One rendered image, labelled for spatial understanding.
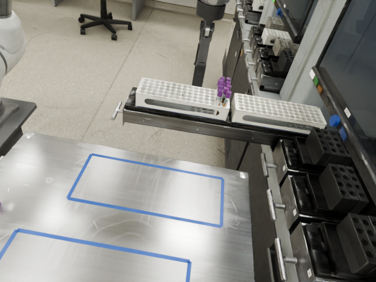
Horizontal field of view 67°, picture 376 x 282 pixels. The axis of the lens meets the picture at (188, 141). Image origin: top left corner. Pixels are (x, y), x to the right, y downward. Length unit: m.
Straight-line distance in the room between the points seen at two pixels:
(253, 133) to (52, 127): 1.54
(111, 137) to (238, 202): 1.45
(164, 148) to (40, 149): 1.27
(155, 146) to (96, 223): 1.39
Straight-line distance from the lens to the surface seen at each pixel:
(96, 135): 2.06
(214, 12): 0.80
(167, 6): 4.51
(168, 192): 0.68
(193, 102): 0.90
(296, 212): 0.78
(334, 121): 0.79
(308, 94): 1.08
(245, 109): 0.94
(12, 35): 1.13
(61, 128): 2.15
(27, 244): 0.64
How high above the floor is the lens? 1.36
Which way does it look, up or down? 41 degrees down
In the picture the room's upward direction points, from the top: 11 degrees clockwise
